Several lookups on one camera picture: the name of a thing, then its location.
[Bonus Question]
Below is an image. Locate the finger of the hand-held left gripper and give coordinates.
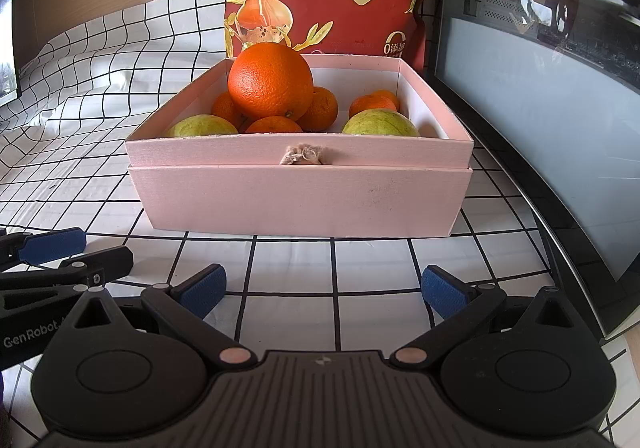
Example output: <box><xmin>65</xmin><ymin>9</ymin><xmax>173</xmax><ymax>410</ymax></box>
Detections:
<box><xmin>0</xmin><ymin>227</ymin><xmax>87</xmax><ymax>271</ymax></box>
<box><xmin>0</xmin><ymin>245</ymin><xmax>135</xmax><ymax>309</ymax></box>

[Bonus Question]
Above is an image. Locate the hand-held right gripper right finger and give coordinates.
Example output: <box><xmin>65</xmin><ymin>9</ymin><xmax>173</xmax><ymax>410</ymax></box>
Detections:
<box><xmin>389</xmin><ymin>264</ymin><xmax>576</xmax><ymax>372</ymax></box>

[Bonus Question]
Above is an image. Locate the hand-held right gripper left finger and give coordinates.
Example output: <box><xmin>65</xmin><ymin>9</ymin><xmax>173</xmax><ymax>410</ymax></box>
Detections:
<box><xmin>69</xmin><ymin>264</ymin><xmax>258</xmax><ymax>372</ymax></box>

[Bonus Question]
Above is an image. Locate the pink cardboard box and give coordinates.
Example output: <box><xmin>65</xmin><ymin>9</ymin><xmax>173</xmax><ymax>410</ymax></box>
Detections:
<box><xmin>124</xmin><ymin>54</ymin><xmax>475</xmax><ymax>239</ymax></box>

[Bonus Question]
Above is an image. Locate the green guava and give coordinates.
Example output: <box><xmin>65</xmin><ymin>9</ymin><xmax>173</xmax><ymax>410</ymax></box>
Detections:
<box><xmin>342</xmin><ymin>108</ymin><xmax>420</xmax><ymax>137</ymax></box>
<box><xmin>165</xmin><ymin>114</ymin><xmax>240</xmax><ymax>139</ymax></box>

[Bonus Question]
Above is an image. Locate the small orange mandarin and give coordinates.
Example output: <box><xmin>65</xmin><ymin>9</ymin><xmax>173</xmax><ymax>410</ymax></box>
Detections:
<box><xmin>348</xmin><ymin>95</ymin><xmax>397</xmax><ymax>119</ymax></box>
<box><xmin>245</xmin><ymin>116</ymin><xmax>304</xmax><ymax>135</ymax></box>
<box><xmin>298</xmin><ymin>86</ymin><xmax>339</xmax><ymax>132</ymax></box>
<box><xmin>211</xmin><ymin>92</ymin><xmax>248</xmax><ymax>129</ymax></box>
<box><xmin>372</xmin><ymin>89</ymin><xmax>401</xmax><ymax>111</ymax></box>

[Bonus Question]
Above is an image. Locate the large orange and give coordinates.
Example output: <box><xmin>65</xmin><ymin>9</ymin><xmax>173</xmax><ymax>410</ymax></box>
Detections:
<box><xmin>227</xmin><ymin>42</ymin><xmax>314</xmax><ymax>123</ymax></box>

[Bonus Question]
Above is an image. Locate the white black checked tablecloth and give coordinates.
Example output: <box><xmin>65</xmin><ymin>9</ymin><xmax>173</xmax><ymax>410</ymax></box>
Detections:
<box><xmin>0</xmin><ymin>0</ymin><xmax>640</xmax><ymax>448</ymax></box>

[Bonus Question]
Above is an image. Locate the black monitor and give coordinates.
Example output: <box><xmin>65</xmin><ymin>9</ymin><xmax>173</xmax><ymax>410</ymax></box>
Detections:
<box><xmin>0</xmin><ymin>0</ymin><xmax>23</xmax><ymax>108</ymax></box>

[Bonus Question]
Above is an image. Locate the black glass computer case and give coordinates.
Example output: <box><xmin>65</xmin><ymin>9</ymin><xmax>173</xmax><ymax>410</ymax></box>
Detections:
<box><xmin>424</xmin><ymin>0</ymin><xmax>640</xmax><ymax>340</ymax></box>

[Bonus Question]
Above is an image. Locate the red snack bag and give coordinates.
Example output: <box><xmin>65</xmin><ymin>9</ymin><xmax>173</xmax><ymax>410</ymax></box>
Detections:
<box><xmin>216</xmin><ymin>0</ymin><xmax>446</xmax><ymax>74</ymax></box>

